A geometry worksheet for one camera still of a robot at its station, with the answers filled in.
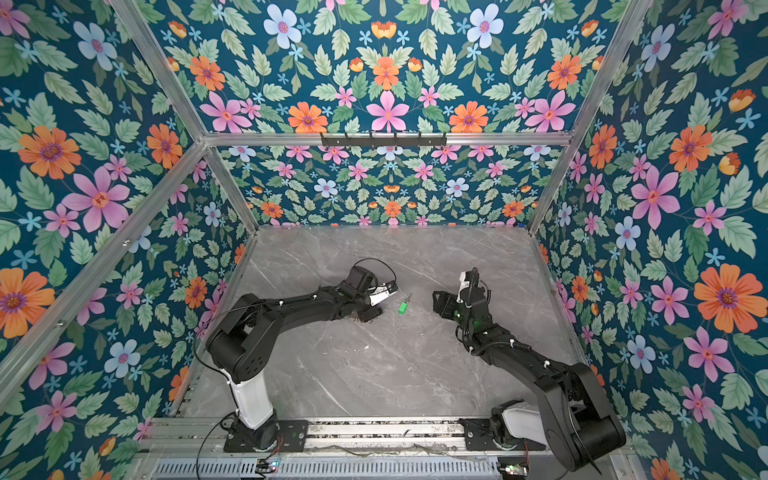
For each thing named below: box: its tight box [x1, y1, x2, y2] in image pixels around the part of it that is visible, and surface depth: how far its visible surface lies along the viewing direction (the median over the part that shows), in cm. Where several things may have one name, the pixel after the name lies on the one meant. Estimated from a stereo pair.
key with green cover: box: [397, 293, 413, 316], surface depth 100 cm
